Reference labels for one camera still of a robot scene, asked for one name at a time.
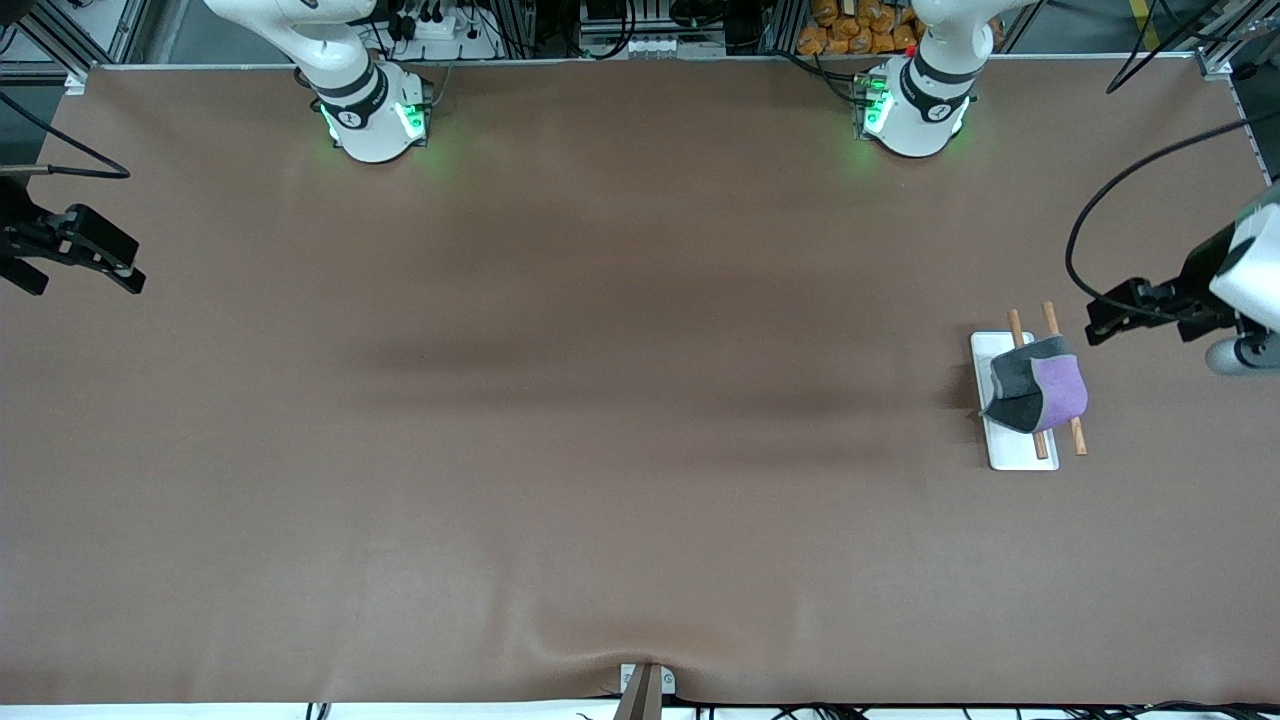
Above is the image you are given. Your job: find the purple and grey towel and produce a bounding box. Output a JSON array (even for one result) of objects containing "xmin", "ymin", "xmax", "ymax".
[{"xmin": 977, "ymin": 334, "xmax": 1090, "ymax": 436}]

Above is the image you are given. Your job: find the white rack with wooden rods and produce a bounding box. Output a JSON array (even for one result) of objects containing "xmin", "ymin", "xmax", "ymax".
[{"xmin": 969, "ymin": 300, "xmax": 1089, "ymax": 473}]

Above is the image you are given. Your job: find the white power strip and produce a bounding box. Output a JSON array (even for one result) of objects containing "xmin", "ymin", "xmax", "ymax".
[{"xmin": 372, "ymin": 8, "xmax": 502, "ymax": 62}]

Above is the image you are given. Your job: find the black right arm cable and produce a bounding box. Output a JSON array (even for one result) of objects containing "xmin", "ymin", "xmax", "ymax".
[{"xmin": 0, "ymin": 92, "xmax": 133, "ymax": 182}]

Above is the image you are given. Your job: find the aluminium frame profile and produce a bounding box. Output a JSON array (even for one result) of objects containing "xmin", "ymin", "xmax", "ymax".
[
  {"xmin": 95, "ymin": 0, "xmax": 161, "ymax": 67},
  {"xmin": 1194, "ymin": 0, "xmax": 1280, "ymax": 82}
]

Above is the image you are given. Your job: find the metal bracket with brown post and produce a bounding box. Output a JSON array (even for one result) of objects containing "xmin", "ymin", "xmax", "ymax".
[{"xmin": 618, "ymin": 661, "xmax": 678, "ymax": 720}]

